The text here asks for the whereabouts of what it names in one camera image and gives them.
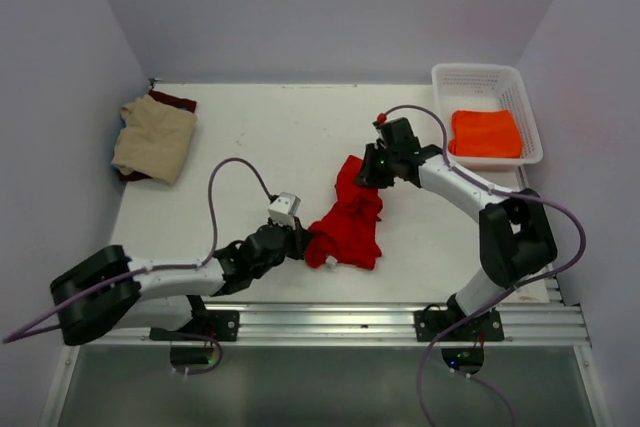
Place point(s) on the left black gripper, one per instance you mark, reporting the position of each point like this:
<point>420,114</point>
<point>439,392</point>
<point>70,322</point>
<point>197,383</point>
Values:
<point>299,237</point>

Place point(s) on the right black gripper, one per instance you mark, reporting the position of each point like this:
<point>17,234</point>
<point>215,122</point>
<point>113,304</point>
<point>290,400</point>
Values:
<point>368,176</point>

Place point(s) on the red t shirt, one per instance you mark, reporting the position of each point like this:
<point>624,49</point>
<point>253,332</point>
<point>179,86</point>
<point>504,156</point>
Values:
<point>347,233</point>

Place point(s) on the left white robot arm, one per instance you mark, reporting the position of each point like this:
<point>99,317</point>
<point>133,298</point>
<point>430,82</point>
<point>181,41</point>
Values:
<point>109,290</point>

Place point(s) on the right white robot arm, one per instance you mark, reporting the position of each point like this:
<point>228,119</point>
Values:
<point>515,238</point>

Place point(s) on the white plastic basket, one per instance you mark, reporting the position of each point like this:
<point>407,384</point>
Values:
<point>487,88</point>

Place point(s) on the folded orange t shirt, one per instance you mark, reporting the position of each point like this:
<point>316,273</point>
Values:
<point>485,135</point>

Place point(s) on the folded beige t shirt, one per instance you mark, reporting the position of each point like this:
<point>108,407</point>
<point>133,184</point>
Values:
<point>152,139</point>

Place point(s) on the folded maroon t shirt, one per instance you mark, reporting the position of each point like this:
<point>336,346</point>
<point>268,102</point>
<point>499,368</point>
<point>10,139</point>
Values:
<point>175,99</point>

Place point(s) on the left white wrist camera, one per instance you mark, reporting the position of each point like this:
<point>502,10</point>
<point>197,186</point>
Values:
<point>283,209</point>

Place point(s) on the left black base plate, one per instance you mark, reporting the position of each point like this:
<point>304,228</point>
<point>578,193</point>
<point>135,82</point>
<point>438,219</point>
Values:
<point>207,326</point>

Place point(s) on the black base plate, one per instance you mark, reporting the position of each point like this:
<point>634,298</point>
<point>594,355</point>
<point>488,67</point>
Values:
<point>431,320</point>
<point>207,326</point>

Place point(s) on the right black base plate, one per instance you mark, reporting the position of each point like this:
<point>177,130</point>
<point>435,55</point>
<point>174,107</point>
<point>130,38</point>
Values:
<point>431,320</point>

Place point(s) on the aluminium mounting rail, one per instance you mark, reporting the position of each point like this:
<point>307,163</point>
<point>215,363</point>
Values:
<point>396,324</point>

